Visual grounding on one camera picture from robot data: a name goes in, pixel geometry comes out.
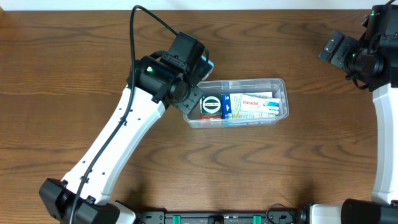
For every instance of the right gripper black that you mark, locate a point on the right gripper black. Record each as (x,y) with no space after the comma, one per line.
(337,48)

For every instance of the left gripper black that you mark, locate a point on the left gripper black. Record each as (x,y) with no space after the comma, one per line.
(204,66)

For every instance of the red Panadol ActiFast box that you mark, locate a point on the red Panadol ActiFast box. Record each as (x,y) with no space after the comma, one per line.
(210,116)

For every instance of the green box round label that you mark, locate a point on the green box round label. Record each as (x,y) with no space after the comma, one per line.
(211,104)

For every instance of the blue white medicine box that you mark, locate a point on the blue white medicine box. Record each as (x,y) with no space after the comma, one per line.
(231,103)

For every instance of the white Panadol box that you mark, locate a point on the white Panadol box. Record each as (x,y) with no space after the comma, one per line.
(264,105)

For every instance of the clear plastic container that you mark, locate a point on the clear plastic container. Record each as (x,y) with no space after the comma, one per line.
(274,85)

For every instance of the dark syrup bottle white cap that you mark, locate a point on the dark syrup bottle white cap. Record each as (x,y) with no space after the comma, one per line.
(204,68)

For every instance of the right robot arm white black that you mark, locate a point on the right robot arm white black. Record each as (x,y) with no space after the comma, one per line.
(260,155)

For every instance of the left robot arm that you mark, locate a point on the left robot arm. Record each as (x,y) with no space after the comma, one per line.
(155,82)

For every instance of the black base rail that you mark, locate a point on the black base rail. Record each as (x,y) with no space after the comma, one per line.
(273,215)

